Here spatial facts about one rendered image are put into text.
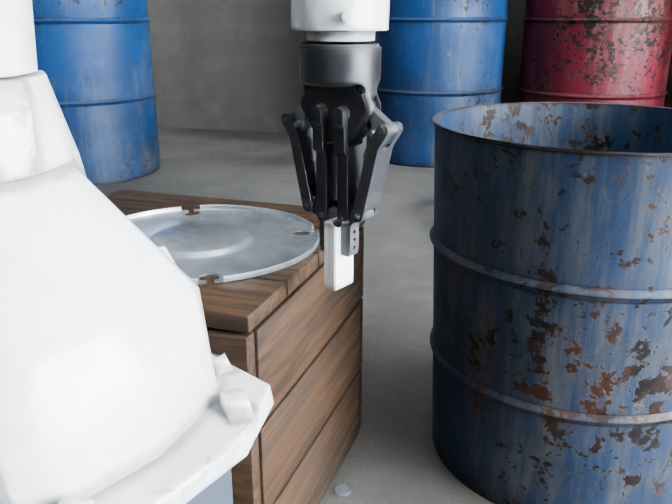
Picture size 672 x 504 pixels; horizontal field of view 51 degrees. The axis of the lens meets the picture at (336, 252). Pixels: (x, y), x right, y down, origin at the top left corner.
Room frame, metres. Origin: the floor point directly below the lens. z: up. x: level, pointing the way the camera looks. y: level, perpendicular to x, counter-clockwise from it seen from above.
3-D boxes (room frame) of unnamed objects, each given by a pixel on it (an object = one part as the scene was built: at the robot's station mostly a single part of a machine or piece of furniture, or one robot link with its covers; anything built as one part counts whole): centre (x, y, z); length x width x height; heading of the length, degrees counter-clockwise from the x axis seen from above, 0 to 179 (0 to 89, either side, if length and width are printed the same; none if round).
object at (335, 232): (0.66, -0.01, 0.39); 0.03 x 0.01 x 0.07; 141
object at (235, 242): (0.81, 0.16, 0.35); 0.29 x 0.29 x 0.01
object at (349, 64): (0.66, 0.00, 0.54); 0.08 x 0.07 x 0.09; 51
